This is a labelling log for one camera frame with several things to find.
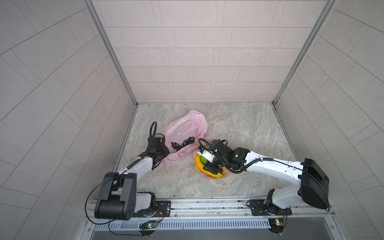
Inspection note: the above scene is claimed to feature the white vented grille strip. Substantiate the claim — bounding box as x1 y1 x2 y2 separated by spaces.
95 219 271 231

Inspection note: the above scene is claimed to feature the left circuit board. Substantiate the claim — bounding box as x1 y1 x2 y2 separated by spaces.
140 221 159 231

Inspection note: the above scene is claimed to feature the yellow fake banana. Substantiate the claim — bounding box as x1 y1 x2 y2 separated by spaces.
195 155 224 180

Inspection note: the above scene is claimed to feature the green fake fruit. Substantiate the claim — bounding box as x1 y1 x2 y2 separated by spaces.
200 156 208 165

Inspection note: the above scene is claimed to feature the right circuit board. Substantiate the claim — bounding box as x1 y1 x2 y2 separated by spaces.
269 219 286 234

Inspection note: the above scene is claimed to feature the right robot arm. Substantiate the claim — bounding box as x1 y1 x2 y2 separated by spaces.
196 139 330 217

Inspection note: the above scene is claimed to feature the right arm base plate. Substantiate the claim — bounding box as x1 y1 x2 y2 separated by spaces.
246 200 292 216

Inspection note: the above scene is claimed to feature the aluminium mounting rail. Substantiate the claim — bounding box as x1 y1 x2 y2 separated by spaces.
83 196 335 221

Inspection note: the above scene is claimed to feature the pink scalloped bowl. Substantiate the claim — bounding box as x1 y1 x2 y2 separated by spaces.
193 151 231 181

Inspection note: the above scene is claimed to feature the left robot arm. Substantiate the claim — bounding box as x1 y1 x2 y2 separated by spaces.
94 134 170 221

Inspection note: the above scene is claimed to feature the circuit board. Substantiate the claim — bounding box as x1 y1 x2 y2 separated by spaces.
140 221 159 231
269 219 286 234

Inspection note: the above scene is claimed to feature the dark fake grapes bunch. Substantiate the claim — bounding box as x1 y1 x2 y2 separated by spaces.
171 137 195 151

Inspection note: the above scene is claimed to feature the pink plastic bag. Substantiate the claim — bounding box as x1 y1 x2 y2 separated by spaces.
164 110 208 168

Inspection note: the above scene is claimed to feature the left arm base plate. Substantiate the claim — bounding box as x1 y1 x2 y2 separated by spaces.
133 201 171 218

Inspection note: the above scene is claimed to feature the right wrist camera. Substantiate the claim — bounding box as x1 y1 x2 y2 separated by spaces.
197 147 215 163

